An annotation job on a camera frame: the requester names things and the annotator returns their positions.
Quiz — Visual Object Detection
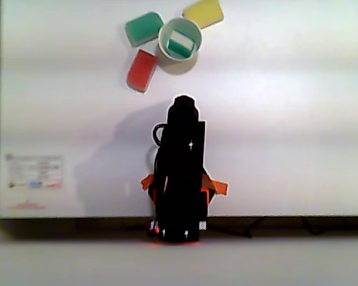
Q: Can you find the green and white sponge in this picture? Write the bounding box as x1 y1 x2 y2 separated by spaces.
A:
125 11 165 48
168 29 195 57

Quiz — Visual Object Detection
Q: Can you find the white paper cup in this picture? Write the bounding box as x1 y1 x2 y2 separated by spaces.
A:
155 17 203 75

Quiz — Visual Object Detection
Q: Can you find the red and white sponge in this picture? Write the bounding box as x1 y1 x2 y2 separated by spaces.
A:
126 49 158 94

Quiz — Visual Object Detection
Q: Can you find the yellow and white sponge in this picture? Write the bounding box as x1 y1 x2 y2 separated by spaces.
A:
182 0 225 30

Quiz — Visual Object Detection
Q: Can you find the printed label sticker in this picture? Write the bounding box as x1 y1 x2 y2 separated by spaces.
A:
4 153 64 191

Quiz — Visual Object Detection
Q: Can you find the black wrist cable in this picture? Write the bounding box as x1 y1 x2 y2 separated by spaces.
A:
152 123 168 148

